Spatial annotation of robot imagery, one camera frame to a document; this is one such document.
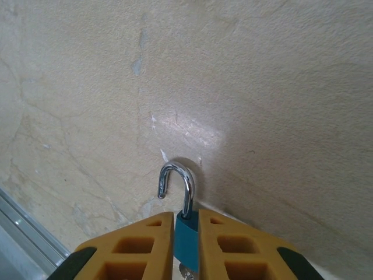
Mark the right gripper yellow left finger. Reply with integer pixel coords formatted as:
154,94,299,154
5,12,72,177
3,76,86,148
49,211,175,280

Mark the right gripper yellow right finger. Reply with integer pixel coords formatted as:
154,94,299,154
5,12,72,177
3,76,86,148
198,208,316,280

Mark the small silver key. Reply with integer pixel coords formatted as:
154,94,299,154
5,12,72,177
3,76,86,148
178,262,197,280

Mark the blue padlock with steel shackle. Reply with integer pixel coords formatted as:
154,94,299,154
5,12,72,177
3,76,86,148
157,160,201,272

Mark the long aluminium base rail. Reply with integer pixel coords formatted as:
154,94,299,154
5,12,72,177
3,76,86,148
0,186,71,280

